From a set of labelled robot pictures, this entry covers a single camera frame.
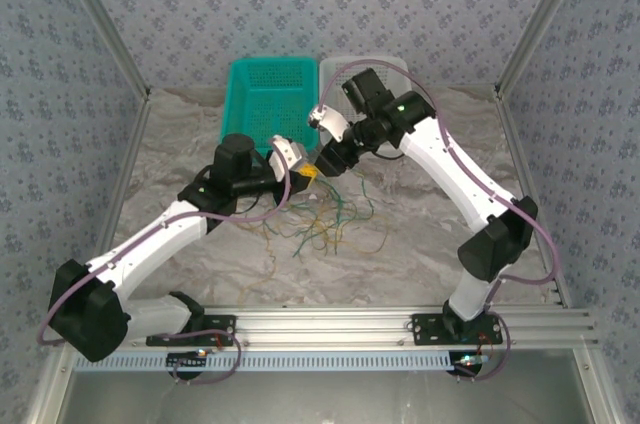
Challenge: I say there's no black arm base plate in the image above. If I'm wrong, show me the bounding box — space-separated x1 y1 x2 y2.
145 314 237 347
412 313 504 347

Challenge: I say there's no slotted grey cable duct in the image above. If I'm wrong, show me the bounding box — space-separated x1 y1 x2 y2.
74 351 461 373

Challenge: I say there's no aluminium frame leg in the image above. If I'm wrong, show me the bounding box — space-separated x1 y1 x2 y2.
572 348 624 424
22 346 76 424

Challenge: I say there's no aluminium mounting rail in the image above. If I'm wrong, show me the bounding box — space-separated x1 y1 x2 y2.
59 306 599 349

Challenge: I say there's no black controller bracket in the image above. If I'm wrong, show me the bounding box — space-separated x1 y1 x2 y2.
452 351 490 379
166 351 209 381

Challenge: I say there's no purple camera cable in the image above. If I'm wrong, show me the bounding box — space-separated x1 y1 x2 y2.
38 141 294 386
315 57 561 383

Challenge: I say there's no teal plastic basket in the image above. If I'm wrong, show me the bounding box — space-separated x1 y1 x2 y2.
219 57 321 154

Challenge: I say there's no white plastic basket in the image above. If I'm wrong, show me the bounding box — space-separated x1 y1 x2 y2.
317 54 411 148

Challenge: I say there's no aluminium frame post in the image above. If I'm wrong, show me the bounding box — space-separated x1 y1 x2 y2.
52 0 152 101
493 0 597 101

